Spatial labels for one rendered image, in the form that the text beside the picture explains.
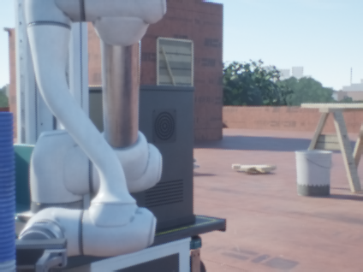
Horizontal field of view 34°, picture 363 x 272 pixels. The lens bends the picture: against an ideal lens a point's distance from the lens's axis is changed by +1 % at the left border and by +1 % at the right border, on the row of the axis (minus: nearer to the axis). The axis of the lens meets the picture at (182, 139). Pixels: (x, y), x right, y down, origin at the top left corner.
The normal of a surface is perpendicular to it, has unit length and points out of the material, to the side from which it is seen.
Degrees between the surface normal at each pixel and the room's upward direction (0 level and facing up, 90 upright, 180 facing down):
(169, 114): 90
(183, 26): 90
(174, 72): 90
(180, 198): 90
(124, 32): 137
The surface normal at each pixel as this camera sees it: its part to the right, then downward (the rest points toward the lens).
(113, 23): 0.04, 0.78
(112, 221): 0.04, -0.22
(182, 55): 0.69, 0.04
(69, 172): 0.16, 0.07
